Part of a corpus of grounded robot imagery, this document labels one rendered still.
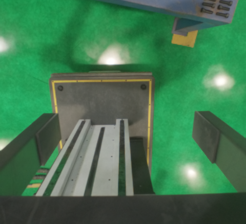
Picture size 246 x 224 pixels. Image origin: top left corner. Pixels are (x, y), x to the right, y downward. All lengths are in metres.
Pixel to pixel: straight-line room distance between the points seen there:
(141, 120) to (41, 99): 0.90
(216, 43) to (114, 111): 0.98
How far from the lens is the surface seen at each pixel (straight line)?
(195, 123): 0.17
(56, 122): 0.16
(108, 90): 1.19
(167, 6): 0.88
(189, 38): 1.57
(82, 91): 1.22
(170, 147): 1.80
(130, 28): 1.49
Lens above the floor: 1.48
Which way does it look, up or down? 73 degrees down
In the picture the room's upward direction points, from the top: 179 degrees clockwise
